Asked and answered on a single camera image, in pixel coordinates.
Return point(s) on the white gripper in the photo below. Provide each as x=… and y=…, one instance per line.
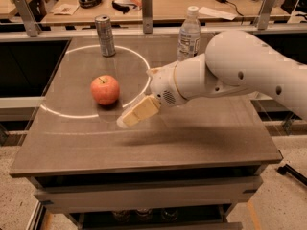
x=163, y=83

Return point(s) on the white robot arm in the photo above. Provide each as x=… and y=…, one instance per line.
x=234, y=63

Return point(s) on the red apple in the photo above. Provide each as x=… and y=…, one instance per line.
x=105, y=90

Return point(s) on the clear plastic water bottle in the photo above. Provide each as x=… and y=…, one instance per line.
x=189, y=37

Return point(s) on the silver drink can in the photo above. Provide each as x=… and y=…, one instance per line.
x=104, y=31

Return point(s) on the white paper sheet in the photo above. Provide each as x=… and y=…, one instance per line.
x=217, y=13

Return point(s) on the grey table drawer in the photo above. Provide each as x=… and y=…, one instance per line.
x=159, y=194

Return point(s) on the printed paper card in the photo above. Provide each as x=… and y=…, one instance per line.
x=65, y=9

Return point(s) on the black chair leg caster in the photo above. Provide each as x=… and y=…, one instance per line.
x=293, y=172

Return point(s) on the middle metal bracket post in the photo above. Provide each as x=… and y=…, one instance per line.
x=147, y=16

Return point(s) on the metal bracket post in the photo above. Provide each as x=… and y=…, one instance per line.
x=147, y=16
x=31, y=26
x=262, y=20

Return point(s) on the left metal bracket post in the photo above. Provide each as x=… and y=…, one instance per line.
x=31, y=26

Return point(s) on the right metal bracket post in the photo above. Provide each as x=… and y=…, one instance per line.
x=262, y=20

